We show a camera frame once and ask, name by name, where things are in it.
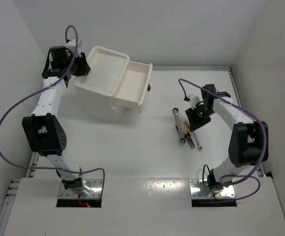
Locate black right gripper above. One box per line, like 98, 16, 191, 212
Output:
185, 105, 215, 132

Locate green yellow long-nose pliers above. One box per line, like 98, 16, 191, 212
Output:
183, 120, 196, 149

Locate silver ratchet wrench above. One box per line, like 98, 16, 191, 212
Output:
172, 108, 186, 146

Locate white top drawer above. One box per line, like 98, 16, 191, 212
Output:
113, 61, 153, 110

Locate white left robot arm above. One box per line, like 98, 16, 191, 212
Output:
22, 39, 91, 197

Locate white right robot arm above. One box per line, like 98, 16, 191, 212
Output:
184, 84, 268, 190

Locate white drawer cabinet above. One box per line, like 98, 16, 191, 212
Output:
74, 46, 143, 122

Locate silver combination wrench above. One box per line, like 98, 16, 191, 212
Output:
193, 132, 202, 151

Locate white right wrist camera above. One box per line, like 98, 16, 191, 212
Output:
184, 94, 201, 110

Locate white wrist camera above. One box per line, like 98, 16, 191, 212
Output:
184, 94, 201, 110
65, 39, 82, 57

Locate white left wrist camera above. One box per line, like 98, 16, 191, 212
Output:
65, 39, 82, 57

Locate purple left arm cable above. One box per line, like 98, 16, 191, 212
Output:
0, 25, 105, 195

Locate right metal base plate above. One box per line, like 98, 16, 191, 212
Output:
189, 179, 235, 200

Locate metal base plate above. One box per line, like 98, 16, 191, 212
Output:
189, 179, 235, 200
57, 179, 103, 200

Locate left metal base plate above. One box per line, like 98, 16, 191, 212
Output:
57, 179, 103, 200

